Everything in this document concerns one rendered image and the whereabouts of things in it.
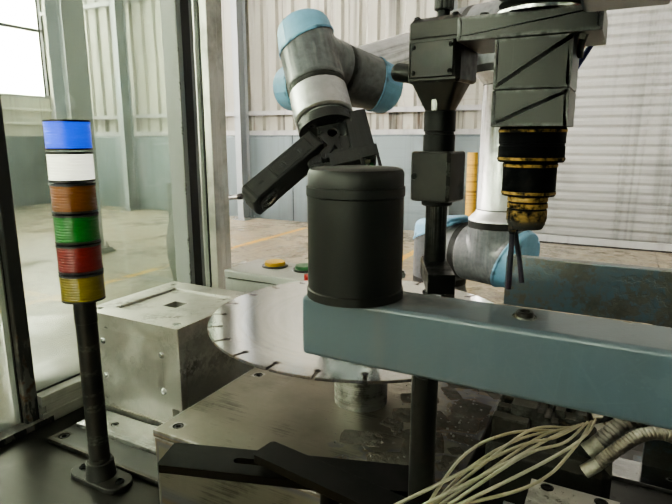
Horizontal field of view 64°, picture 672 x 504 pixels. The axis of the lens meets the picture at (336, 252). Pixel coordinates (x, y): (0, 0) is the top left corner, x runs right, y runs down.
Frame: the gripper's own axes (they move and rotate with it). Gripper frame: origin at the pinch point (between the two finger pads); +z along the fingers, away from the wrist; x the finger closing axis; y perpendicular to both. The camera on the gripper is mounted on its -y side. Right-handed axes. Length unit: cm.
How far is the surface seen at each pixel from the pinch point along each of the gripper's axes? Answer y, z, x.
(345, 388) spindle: -2.3, 12.4, 0.3
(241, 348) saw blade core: -10.8, 7.6, -10.1
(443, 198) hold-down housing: 11.1, -2.6, -10.5
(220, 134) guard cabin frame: -16, -40, 30
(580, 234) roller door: 278, -126, 507
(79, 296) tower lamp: -27.7, -2.3, -5.4
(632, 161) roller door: 329, -176, 453
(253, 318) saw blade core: -10.4, 3.3, -2.6
